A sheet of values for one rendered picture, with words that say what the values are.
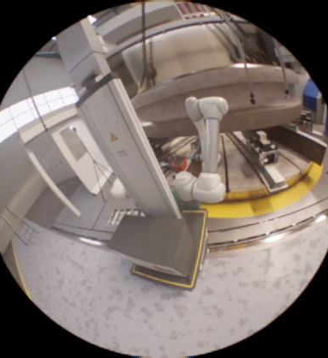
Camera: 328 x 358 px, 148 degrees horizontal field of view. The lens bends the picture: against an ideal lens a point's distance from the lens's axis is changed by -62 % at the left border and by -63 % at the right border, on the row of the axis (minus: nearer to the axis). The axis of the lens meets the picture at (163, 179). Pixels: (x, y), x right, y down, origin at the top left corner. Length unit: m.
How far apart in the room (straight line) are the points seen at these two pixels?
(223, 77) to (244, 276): 2.27
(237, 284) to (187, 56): 5.61
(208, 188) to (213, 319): 1.34
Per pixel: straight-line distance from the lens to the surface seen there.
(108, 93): 0.69
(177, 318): 1.63
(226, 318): 1.60
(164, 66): 5.04
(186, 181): 0.90
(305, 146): 2.72
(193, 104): 0.98
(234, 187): 1.76
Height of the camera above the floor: 1.56
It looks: 34 degrees down
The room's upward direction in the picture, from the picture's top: 25 degrees counter-clockwise
